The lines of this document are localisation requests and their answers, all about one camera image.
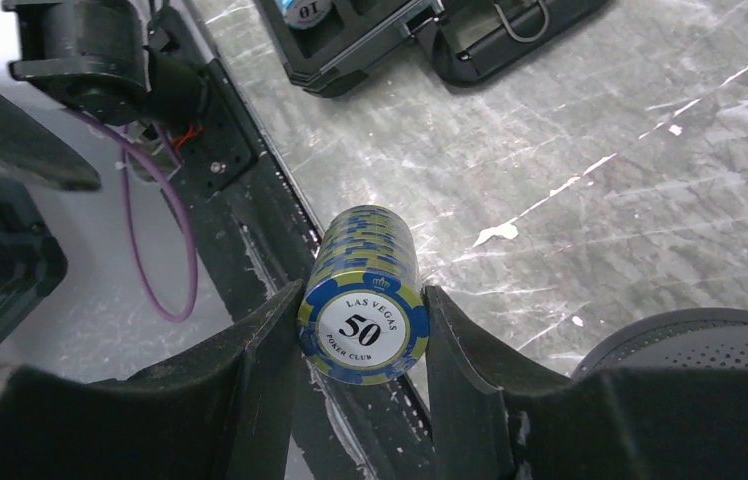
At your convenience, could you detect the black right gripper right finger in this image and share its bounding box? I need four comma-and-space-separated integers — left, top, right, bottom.
425, 287, 748, 479

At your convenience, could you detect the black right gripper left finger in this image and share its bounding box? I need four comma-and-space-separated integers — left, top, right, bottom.
0, 281, 302, 479

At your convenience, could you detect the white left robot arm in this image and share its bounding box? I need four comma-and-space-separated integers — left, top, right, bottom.
0, 1, 205, 344

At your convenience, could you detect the black poker set case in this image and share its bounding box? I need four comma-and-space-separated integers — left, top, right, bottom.
256, 1, 606, 98

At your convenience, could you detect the light blue chip stack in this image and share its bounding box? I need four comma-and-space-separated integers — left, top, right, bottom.
277, 0, 333, 30

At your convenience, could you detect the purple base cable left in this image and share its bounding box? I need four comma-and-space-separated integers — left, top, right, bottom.
65, 109, 200, 325

